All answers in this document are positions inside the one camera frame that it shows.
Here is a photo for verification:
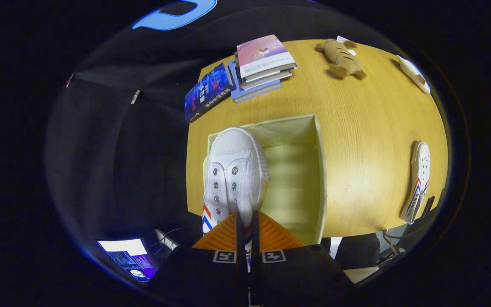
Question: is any small black device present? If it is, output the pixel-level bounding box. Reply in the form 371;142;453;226
421;195;436;219

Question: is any brown bread plush toy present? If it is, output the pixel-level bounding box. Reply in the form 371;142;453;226
315;38;366;80

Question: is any thin dark cable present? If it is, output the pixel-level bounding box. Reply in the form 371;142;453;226
383;229;412;254

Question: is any white side desk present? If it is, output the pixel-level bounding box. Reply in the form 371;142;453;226
156;229;180;252

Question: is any pale blue book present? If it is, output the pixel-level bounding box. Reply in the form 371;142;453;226
227;59;283;104

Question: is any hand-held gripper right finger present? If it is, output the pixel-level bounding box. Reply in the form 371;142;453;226
251;210;355;307

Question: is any black backdrop cloth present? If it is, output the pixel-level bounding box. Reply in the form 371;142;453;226
44;0;382;282

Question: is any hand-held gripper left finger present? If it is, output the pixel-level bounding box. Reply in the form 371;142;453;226
147;211;249;307

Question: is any dark clothing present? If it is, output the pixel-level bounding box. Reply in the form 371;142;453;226
335;232;382;270

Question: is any pink cover book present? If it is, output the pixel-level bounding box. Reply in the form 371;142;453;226
236;35;298;79

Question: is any laptop with lit screen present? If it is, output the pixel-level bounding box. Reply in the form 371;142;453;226
97;239;159;282

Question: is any dark blue book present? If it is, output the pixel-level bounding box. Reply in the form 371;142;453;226
185;63;234;123

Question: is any white tube red label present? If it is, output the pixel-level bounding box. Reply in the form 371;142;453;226
396;54;431;95

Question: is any thin white book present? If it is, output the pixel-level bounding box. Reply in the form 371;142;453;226
240;68;294;84
238;72;292;91

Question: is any white canvas shoe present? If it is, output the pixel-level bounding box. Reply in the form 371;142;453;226
400;141;431;225
202;127;270;273

